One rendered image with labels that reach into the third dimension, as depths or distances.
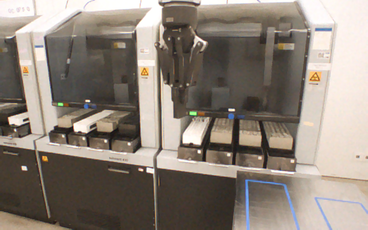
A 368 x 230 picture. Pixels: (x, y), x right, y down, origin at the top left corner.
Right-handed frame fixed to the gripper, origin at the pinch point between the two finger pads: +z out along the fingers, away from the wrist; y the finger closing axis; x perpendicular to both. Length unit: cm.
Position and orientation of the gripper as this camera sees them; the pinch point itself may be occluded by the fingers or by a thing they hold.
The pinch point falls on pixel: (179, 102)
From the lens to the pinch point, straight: 51.4
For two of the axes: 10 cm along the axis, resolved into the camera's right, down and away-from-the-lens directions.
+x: 6.0, -2.1, 7.7
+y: 8.0, 1.6, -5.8
